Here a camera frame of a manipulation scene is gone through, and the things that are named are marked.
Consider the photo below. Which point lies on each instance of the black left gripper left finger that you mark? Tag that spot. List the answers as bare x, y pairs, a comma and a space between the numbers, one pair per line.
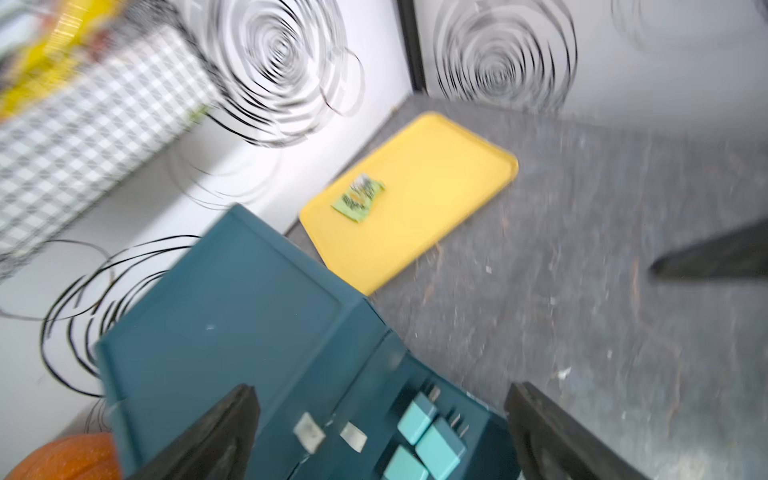
216, 446

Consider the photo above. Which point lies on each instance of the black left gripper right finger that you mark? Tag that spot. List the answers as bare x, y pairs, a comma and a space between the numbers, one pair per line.
551, 444

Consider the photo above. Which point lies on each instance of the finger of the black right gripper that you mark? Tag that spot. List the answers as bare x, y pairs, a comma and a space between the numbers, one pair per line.
739, 254

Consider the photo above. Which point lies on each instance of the teal plug cube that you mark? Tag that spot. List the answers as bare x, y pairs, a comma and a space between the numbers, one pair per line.
404, 466
441, 447
419, 415

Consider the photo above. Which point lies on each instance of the teal drawer cabinet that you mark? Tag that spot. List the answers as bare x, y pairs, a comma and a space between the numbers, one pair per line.
245, 306

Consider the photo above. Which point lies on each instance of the orange decorative pumpkin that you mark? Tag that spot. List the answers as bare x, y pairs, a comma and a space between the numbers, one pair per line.
86, 456

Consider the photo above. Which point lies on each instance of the green sticker label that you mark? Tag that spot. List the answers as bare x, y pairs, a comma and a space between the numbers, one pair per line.
357, 201

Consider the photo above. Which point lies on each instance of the yellow cutting board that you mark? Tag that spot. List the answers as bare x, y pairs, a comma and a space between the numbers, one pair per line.
435, 174

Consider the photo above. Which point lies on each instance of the yellow snack package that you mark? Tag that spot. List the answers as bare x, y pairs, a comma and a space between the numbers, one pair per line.
44, 42

